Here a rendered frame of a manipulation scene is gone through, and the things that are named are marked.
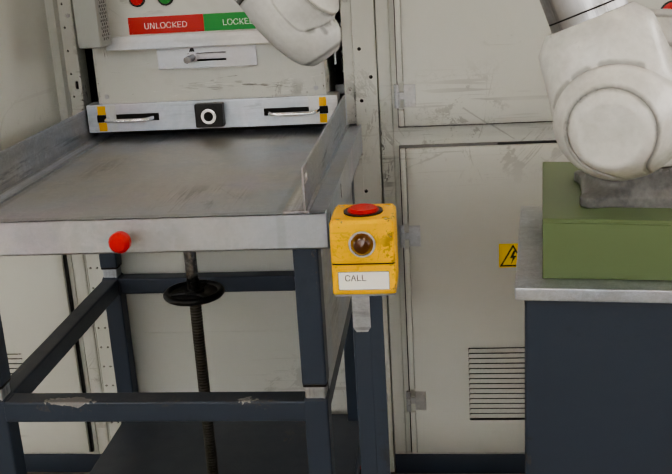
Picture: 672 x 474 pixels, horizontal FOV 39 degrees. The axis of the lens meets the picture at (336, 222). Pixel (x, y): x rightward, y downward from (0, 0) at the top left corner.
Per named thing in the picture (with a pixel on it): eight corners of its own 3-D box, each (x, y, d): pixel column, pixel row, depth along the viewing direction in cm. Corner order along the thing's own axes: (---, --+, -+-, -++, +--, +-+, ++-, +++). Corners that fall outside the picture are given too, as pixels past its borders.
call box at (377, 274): (396, 296, 119) (393, 218, 116) (333, 297, 120) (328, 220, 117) (398, 274, 127) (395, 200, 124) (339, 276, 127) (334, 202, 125)
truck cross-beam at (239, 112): (338, 123, 199) (337, 94, 198) (89, 133, 205) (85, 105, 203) (341, 119, 204) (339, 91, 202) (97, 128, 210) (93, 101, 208)
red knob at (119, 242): (128, 255, 141) (126, 234, 140) (107, 255, 141) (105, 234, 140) (137, 245, 145) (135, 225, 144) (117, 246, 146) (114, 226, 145)
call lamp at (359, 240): (375, 260, 116) (374, 233, 115) (348, 261, 117) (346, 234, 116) (376, 256, 118) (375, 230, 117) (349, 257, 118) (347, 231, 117)
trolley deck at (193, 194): (329, 248, 142) (327, 210, 141) (-64, 258, 149) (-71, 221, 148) (362, 151, 207) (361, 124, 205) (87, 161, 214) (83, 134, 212)
